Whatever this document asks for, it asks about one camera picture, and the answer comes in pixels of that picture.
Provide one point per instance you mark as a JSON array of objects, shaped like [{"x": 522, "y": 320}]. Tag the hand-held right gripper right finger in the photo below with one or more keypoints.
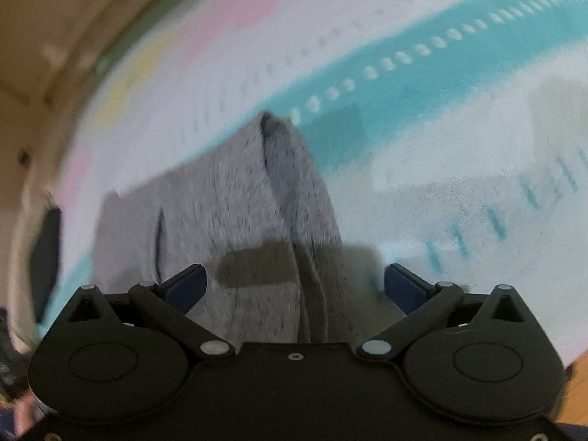
[{"x": 404, "y": 287}]

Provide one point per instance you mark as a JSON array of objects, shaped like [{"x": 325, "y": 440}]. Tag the dark cloth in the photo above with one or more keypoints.
[{"x": 45, "y": 262}]

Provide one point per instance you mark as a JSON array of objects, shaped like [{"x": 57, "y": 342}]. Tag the flower printed blanket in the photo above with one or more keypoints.
[{"x": 413, "y": 147}]

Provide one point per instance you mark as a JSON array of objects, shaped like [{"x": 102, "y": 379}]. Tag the wooden bed frame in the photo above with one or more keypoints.
[{"x": 55, "y": 18}]

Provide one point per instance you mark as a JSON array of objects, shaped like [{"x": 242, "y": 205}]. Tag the grey pants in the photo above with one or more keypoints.
[{"x": 239, "y": 202}]

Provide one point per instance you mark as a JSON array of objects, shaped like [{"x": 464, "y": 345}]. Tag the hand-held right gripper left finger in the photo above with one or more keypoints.
[{"x": 186, "y": 287}]

